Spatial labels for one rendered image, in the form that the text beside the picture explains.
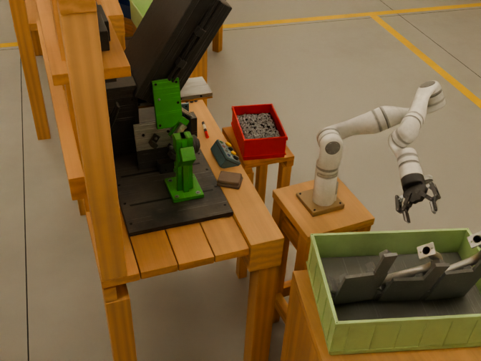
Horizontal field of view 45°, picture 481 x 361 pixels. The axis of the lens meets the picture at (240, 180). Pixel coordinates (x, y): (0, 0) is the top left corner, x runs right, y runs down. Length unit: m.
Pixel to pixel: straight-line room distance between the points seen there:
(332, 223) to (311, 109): 2.49
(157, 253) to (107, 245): 0.26
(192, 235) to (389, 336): 0.81
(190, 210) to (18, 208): 1.77
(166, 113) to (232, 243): 0.64
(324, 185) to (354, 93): 2.80
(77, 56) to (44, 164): 2.66
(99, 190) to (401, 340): 1.10
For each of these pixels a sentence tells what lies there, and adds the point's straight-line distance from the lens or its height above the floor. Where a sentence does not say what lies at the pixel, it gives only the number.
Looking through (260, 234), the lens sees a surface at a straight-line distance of 2.23.
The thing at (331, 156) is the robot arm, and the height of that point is 1.12.
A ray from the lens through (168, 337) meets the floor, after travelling 3.03.
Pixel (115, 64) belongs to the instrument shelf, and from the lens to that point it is 1.98.
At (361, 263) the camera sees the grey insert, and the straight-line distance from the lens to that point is 2.26.
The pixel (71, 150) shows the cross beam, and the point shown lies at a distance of 2.05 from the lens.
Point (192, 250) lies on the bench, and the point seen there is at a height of 0.88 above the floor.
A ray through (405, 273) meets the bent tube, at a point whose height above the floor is 1.00.
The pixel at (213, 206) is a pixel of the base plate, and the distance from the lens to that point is 2.34.
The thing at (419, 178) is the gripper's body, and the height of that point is 1.29.
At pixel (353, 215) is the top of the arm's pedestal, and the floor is 0.85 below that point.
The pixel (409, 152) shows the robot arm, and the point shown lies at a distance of 2.03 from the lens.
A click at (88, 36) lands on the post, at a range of 1.58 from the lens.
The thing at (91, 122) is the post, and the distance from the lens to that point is 1.69.
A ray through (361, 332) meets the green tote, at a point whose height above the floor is 0.90.
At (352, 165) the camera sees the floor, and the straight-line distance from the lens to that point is 4.21.
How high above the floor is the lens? 2.42
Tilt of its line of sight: 38 degrees down
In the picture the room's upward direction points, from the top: 3 degrees clockwise
